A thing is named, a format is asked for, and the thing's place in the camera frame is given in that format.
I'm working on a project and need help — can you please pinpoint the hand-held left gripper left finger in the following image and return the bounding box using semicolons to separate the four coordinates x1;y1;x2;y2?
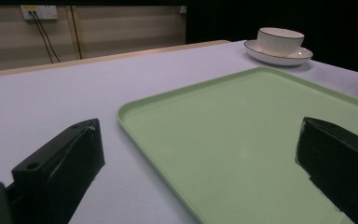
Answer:
11;118;106;224

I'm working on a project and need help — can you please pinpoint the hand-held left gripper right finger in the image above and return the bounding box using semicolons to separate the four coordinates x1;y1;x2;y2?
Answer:
295;117;358;224

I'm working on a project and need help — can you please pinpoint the white wall socket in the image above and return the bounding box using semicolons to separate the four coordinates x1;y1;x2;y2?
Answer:
20;5;59;21

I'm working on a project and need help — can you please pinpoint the green plastic tray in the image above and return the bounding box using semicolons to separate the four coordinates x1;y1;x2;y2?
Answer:
116;66;358;224

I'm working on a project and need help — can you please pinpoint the white ribbed cup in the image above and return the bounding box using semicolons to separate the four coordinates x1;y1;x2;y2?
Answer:
256;26;306;58

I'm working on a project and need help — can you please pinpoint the white saucer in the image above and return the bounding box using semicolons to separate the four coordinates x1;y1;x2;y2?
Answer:
243;39;314;66

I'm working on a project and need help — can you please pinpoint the thin dark cable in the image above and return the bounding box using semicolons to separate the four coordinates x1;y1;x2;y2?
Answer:
69;5;83;60

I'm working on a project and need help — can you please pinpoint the black cable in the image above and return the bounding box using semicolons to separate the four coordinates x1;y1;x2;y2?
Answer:
28;10;55;64
33;10;62;63

